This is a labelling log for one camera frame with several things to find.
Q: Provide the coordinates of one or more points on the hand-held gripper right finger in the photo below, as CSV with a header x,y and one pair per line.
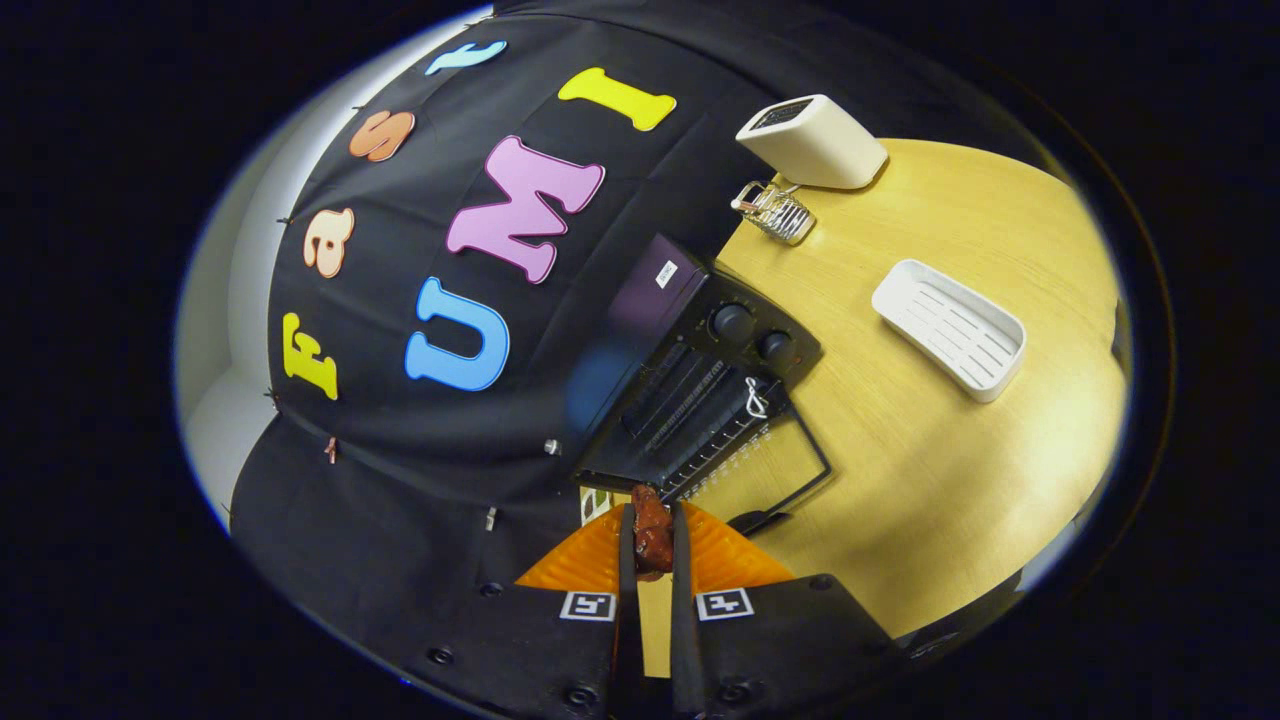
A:
x,y
684,620

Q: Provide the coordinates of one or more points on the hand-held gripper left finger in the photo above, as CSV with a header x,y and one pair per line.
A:
x,y
628,620

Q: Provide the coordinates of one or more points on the reddish brown meat piece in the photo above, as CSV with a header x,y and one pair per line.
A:
x,y
652,530

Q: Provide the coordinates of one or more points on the black toaster oven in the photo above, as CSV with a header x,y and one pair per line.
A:
x,y
740,330

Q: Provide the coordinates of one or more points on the white toaster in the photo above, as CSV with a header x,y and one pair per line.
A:
x,y
815,145

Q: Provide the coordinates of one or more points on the white divided spice dish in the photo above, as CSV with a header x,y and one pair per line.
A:
x,y
595,505

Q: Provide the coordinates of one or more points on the black backdrop cloth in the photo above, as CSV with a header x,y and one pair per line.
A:
x,y
420,480

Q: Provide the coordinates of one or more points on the small red clip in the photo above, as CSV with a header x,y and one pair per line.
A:
x,y
330,450

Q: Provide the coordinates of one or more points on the white ribbed tray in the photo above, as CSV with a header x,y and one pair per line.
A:
x,y
950,330

